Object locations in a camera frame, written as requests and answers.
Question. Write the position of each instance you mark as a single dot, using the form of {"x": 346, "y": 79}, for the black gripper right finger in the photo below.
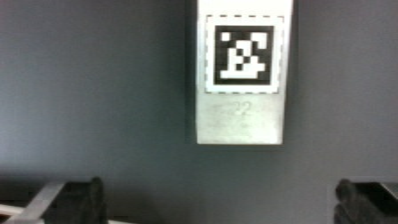
{"x": 366, "y": 203}

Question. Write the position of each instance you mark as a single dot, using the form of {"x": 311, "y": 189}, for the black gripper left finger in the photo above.
{"x": 76, "y": 204}

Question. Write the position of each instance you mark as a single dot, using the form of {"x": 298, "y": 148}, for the white table leg with tag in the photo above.
{"x": 241, "y": 54}

